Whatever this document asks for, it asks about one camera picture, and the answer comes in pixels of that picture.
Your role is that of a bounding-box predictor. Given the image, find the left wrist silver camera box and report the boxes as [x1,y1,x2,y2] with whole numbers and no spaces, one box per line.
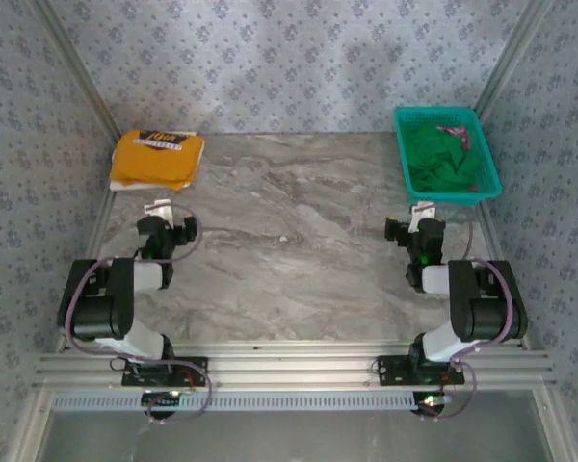
[144,198,174,220]

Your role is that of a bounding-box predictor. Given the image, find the pink crumpled garment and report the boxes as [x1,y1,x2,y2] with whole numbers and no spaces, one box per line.
[435,124,481,193]

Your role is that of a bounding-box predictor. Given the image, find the green t-shirt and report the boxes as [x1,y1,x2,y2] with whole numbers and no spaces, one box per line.
[407,123,481,193]

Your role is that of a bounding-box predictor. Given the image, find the aluminium mounting rail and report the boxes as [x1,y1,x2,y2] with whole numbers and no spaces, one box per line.
[31,339,558,391]

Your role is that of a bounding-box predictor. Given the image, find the folded yellow shirt stack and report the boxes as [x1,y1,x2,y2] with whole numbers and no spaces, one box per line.
[109,129,206,193]

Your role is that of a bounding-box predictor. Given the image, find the aluminium corner post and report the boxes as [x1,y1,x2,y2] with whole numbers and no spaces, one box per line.
[31,0,122,145]
[474,0,556,121]

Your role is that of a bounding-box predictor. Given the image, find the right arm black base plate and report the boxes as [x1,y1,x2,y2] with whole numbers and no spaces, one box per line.
[376,354,466,386]

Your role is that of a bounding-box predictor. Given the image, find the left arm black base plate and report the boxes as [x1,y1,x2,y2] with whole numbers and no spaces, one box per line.
[120,355,209,388]

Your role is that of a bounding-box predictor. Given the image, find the teal plastic basket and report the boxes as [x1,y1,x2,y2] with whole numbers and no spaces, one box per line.
[393,106,504,208]

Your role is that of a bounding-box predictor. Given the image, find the aluminium table side rail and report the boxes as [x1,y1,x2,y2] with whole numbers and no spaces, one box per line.
[55,143,120,352]
[476,199,531,350]

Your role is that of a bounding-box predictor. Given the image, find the grey metal shelf panel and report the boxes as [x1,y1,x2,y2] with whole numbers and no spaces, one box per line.
[38,409,555,462]

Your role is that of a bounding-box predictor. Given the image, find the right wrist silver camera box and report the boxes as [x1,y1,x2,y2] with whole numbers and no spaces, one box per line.
[410,201,437,232]

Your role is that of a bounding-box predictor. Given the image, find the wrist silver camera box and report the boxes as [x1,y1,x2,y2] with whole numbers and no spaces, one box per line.
[144,198,174,220]
[410,201,437,232]

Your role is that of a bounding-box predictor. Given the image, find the aluminium frame leg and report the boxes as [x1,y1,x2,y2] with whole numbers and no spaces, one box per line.
[532,384,578,462]
[9,387,55,462]

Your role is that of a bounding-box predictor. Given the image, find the grey slotted cable duct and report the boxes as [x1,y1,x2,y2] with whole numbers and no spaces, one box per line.
[51,389,418,413]

